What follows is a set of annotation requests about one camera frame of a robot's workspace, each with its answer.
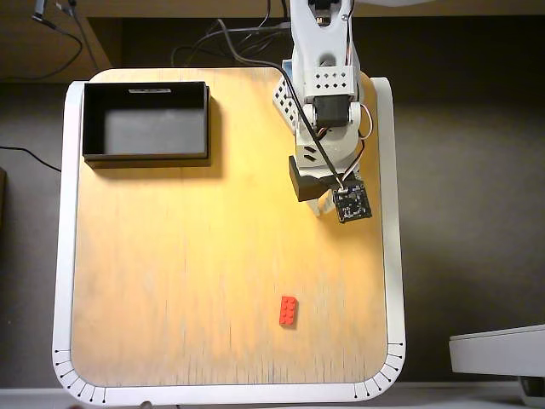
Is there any black cable with plug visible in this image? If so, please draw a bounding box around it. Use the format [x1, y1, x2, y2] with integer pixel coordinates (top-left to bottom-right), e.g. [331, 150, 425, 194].
[0, 0, 84, 83]

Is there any black floor cable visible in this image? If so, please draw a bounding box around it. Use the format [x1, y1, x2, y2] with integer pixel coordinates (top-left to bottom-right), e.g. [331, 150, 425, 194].
[0, 146, 63, 173]

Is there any thin black cable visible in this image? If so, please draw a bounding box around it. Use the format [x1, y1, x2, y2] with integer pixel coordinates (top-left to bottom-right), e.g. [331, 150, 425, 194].
[53, 0, 101, 72]

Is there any black rectangular bin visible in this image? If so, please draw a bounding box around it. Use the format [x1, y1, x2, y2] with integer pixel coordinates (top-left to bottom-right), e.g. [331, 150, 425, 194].
[82, 80, 213, 170]

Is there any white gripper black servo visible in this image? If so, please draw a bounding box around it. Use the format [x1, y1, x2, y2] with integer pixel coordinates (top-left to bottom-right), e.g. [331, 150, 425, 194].
[288, 143, 364, 217]

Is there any black camera circuit board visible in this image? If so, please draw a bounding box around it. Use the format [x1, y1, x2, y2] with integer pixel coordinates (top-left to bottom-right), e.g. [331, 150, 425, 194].
[332, 179, 373, 225]

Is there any red white servo wire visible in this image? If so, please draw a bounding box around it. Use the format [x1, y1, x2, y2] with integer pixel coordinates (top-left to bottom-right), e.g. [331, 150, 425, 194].
[336, 101, 375, 184]

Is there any red lego block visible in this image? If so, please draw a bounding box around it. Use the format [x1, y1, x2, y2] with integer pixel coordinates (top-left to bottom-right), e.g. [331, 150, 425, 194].
[278, 295, 299, 329]

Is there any white box-shaped object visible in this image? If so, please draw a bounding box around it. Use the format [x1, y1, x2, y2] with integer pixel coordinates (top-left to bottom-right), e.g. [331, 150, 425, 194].
[449, 324, 545, 378]

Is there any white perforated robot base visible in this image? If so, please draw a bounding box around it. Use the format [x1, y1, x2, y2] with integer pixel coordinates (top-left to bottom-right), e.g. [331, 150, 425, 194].
[272, 59, 300, 135]

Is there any grey background cable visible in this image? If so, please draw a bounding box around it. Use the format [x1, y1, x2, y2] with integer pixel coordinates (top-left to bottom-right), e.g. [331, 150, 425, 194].
[170, 23, 293, 66]

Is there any black camera cable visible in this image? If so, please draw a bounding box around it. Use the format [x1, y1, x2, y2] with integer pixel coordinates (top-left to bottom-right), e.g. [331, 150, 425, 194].
[216, 19, 348, 188]

